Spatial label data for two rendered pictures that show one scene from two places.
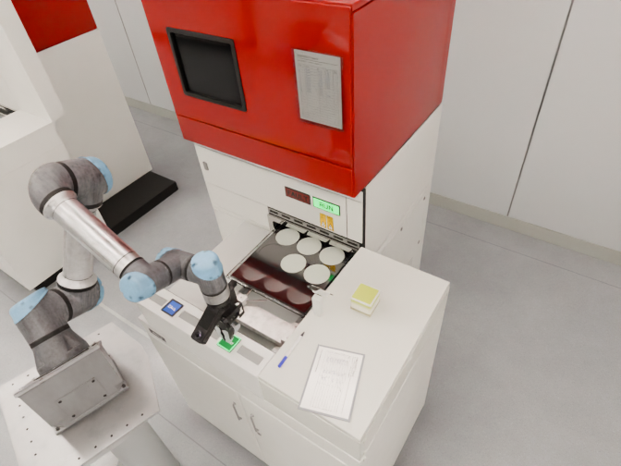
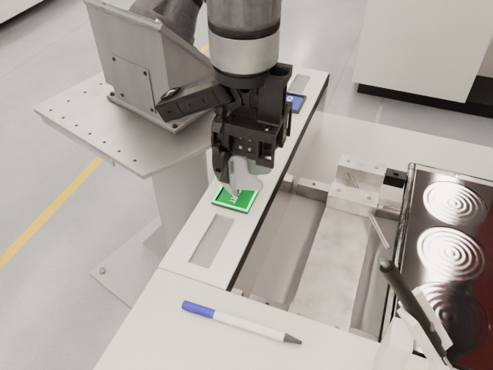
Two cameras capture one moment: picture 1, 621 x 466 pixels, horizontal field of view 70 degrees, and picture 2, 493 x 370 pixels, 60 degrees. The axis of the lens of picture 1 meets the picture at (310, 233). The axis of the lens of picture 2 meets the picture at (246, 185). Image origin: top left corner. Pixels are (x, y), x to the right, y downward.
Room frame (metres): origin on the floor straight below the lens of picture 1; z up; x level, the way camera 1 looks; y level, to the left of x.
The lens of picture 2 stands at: (0.69, -0.13, 1.41)
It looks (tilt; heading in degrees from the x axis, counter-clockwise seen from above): 44 degrees down; 73
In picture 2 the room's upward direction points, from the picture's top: straight up
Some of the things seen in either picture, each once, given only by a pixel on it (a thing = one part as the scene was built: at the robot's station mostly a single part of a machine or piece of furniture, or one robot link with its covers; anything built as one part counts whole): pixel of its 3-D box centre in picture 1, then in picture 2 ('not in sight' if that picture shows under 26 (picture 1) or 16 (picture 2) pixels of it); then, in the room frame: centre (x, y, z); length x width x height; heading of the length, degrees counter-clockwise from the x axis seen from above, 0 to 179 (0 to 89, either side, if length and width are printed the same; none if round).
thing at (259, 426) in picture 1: (298, 372); not in sight; (1.00, 0.12, 0.41); 0.97 x 0.64 x 0.82; 52
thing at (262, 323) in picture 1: (255, 318); (340, 245); (0.96, 0.23, 0.87); 0.36 x 0.08 x 0.03; 52
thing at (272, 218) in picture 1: (311, 239); not in sight; (1.30, 0.00, 0.89); 0.44 x 0.02 x 0.10; 52
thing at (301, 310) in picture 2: (291, 334); (315, 327); (0.86, 0.10, 0.89); 0.08 x 0.03 x 0.03; 142
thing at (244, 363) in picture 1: (205, 337); (263, 176); (0.88, 0.39, 0.89); 0.55 x 0.09 x 0.14; 52
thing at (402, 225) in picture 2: (264, 295); (400, 240); (1.04, 0.19, 0.90); 0.38 x 0.01 x 0.01; 52
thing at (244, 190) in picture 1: (275, 200); not in sight; (1.43, 0.13, 1.02); 0.82 x 0.03 x 0.40; 52
